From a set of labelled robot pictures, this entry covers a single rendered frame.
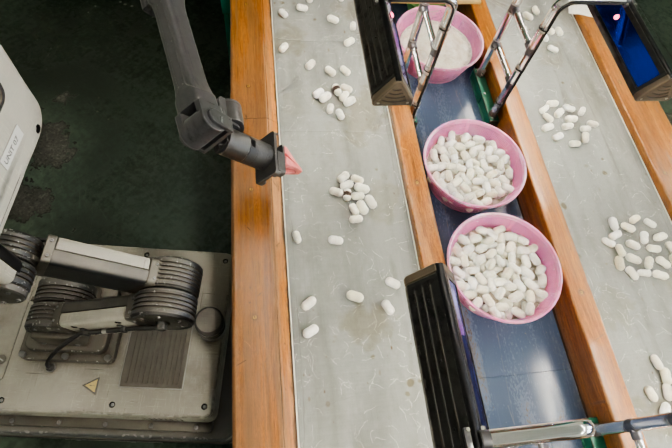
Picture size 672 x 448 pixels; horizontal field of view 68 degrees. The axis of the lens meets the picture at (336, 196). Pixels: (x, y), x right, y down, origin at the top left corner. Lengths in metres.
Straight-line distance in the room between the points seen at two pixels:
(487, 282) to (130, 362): 0.88
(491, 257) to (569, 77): 0.68
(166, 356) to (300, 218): 0.49
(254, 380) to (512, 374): 0.57
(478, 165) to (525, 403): 0.58
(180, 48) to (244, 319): 0.55
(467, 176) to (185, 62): 0.73
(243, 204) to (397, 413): 0.55
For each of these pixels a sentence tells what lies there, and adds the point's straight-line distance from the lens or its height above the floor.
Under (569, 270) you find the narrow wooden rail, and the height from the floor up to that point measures 0.76.
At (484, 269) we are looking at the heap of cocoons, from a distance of 1.22.
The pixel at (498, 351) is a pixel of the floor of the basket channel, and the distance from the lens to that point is 1.23.
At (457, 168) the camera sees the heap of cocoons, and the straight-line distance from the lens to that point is 1.32.
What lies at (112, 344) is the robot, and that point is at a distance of 1.38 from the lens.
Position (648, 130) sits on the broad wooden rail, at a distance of 1.64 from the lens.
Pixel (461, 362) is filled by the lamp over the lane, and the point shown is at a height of 1.11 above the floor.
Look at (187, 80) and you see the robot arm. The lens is 0.99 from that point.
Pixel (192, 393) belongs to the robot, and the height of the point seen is 0.48.
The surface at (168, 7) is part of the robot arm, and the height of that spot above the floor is 1.07.
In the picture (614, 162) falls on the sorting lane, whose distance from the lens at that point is 1.54.
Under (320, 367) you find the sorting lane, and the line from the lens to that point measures 1.06.
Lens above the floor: 1.78
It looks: 60 degrees down
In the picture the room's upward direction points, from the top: 12 degrees clockwise
